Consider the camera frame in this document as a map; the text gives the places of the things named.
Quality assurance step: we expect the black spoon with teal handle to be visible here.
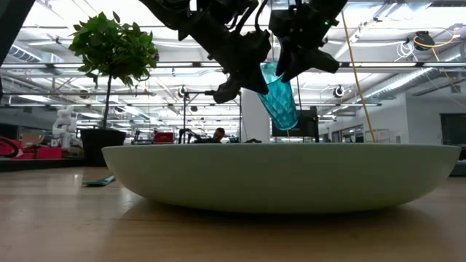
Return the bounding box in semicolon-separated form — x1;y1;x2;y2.
82;175;117;188

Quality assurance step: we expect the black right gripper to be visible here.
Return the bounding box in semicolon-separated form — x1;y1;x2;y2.
268;4;341;83

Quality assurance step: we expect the black plant pot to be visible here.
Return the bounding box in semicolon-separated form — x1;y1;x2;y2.
79;127;127;167

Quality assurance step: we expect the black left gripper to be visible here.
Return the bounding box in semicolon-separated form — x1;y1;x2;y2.
188;10;272;105

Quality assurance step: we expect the red equipment case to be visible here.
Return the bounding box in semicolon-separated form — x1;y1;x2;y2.
152;131;176;144

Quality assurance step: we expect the person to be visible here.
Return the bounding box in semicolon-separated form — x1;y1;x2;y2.
198;127;227;144

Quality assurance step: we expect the black stand with boom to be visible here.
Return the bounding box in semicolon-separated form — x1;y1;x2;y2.
177;89;216;145

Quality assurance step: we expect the brown cardboard box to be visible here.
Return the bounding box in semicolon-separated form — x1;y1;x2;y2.
20;132;45;148

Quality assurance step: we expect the black monitor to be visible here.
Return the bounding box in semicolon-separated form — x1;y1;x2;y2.
271;108;320;143

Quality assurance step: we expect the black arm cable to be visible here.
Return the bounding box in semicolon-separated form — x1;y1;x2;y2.
253;0;269;33

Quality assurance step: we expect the black frame post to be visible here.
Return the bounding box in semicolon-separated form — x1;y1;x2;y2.
0;0;36;67

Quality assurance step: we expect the red flat box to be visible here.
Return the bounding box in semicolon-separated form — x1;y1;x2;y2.
34;146;63;160

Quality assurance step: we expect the teal faceted plastic cup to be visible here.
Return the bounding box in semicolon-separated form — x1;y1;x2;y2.
257;61;301;132

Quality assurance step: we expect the silver ventilation duct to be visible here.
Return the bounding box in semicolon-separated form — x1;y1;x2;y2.
363;43;466;101

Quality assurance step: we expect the large white bowl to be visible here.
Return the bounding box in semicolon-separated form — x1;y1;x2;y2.
101;143;462;215

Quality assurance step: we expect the red curved machine part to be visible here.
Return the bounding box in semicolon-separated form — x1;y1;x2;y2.
0;135;23;159

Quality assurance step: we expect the white robot figure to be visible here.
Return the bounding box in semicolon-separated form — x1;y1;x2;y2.
50;105;79;148

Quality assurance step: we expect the green leafy indoor tree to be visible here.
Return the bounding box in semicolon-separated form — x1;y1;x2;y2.
68;10;159;130

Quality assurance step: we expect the yellow hanging cable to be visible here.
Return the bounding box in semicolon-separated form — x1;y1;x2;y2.
340;10;377;143

